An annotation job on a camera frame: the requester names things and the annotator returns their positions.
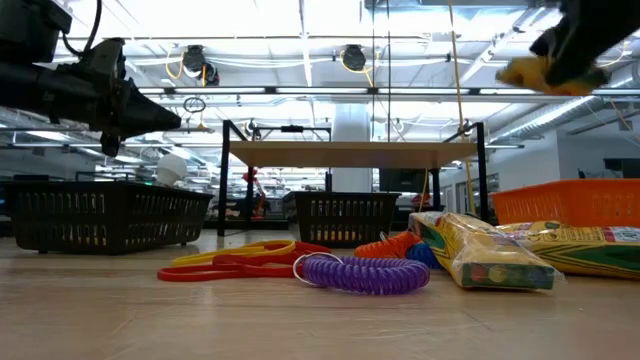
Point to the black slotted plastic basket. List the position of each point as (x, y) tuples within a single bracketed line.
[(115, 186), (345, 196)]

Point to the orange slotted plastic basket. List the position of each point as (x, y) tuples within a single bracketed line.
[(575, 186)]

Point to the wooden shelf riser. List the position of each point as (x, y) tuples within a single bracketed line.
[(350, 154)]

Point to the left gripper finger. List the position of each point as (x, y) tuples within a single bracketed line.
[(145, 107), (145, 125)]

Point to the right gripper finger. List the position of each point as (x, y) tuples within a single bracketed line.
[(575, 57), (544, 42)]

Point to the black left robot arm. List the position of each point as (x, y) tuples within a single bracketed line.
[(35, 90)]

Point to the white bulb table lamp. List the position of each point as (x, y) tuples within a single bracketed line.
[(171, 170)]

